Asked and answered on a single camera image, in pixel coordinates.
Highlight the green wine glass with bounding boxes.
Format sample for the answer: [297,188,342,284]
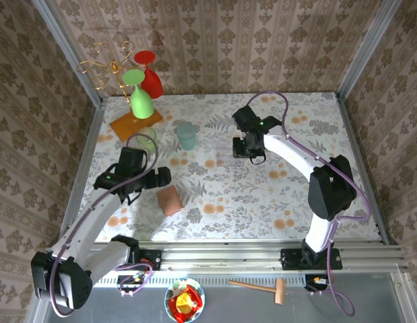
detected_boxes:
[122,69,155,120]

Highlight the patterned ceramic bowl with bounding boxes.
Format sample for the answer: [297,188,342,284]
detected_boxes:
[164,277,206,323]

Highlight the red wrapper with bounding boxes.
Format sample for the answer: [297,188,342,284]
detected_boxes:
[167,285,203,320]

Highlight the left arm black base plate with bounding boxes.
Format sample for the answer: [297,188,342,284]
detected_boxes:
[129,248,162,272]

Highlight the aluminium side rail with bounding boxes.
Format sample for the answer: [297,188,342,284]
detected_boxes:
[56,99,107,248]
[335,94,397,245]

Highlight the yellow crumpled paper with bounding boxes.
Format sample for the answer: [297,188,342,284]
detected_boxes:
[176,291,193,309]

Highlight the black connector box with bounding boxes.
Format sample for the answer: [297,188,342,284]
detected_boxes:
[116,275,146,293]
[304,274,330,293]

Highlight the green plastic tumbler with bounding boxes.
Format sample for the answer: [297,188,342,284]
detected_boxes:
[135,127,159,154]

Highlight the blue plastic tumbler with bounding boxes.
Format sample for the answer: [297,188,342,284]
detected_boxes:
[176,123,197,151]

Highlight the wooden mallet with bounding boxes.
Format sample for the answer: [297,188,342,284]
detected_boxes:
[228,278,287,306]

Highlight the red wine glass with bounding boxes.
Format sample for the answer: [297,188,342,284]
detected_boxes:
[133,50,164,100]

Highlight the aluminium mounting rail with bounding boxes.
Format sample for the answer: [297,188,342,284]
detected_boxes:
[42,242,410,274]

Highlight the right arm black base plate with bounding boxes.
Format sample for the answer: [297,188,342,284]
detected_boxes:
[280,247,343,271]

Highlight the gold wire glass rack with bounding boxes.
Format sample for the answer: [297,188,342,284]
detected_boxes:
[76,40,164,142]

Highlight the grey metal shelf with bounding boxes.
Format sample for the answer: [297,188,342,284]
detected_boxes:
[26,265,417,323]

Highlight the aluminium frame post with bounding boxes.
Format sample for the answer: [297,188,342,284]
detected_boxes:
[30,0,106,108]
[335,0,404,102]

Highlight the perforated metal strip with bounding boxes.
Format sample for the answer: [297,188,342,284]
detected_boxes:
[92,274,309,289]

